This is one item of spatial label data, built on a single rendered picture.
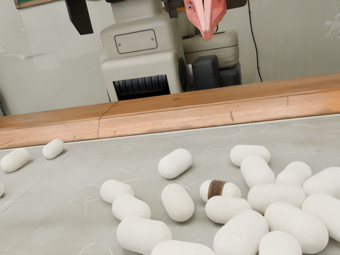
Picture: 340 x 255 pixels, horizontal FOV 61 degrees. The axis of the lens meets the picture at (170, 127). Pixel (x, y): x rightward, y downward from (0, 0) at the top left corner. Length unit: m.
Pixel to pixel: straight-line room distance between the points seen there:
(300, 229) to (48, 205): 0.21
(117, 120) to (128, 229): 0.24
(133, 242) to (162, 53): 0.68
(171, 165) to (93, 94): 2.37
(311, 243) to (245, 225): 0.03
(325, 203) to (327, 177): 0.03
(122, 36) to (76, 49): 1.74
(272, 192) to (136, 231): 0.09
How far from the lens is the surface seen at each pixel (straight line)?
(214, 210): 0.20
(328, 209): 0.19
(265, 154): 0.26
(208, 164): 0.28
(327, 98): 0.40
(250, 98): 0.39
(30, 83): 2.92
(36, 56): 2.81
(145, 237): 0.18
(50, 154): 0.38
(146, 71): 0.83
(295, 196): 0.20
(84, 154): 0.37
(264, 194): 0.20
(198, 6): 0.32
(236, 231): 0.17
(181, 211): 0.20
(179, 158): 0.26
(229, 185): 0.21
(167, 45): 0.84
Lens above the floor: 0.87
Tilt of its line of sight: 19 degrees down
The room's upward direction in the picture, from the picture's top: 10 degrees counter-clockwise
